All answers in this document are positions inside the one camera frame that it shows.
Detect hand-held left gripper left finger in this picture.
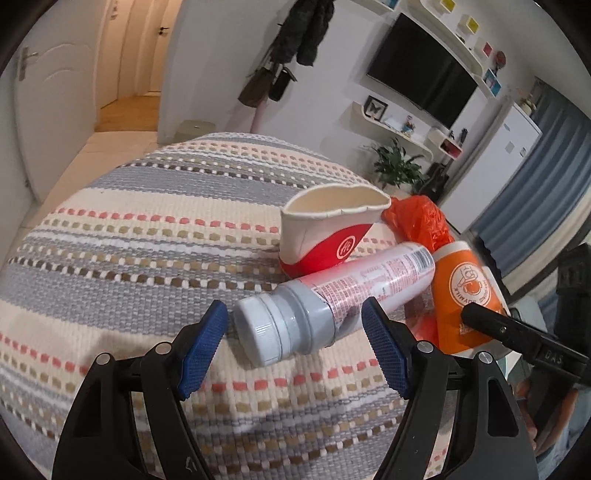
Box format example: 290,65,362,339
53,300,229,480

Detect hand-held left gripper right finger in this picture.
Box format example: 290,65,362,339
361,296,540,480

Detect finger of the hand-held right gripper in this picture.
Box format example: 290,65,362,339
461,302,591,384

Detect orange paper cup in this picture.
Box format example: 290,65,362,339
429,240,513,356

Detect grey capped plastic bottle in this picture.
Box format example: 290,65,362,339
232,241,435,367

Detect blue and white curtains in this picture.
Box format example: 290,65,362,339
473,83,591,278

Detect striped woven blanket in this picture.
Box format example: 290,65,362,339
0,132,513,480

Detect white and red paper bowl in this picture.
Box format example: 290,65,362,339
278,184,392,279

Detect orange plastic bag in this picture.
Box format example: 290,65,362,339
381,195,455,254

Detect white refrigerator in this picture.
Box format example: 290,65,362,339
438,102,543,234

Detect potted green plant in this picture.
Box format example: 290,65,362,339
365,137,428,190

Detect white and red box shelf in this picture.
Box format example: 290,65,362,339
427,128,464,159

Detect small blue box shelf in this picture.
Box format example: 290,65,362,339
482,69,503,97

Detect white coat rack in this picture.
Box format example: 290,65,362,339
249,0,296,134

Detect framed butterfly picture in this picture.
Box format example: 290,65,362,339
363,95,389,121

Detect brown hanging bag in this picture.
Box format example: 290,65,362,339
238,65,273,108

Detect white room door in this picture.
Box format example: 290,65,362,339
14,34,105,204

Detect black hanging bag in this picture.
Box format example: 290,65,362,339
268,65,294,102

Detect white hallway door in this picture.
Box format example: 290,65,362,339
150,0,183,95

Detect black coat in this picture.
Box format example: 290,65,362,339
270,0,335,66

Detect low curved white wall shelf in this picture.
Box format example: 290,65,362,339
353,100,432,160

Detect long curved white wall shelf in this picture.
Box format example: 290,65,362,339
406,0,502,97

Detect wall mounted television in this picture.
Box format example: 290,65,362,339
366,13,478,129

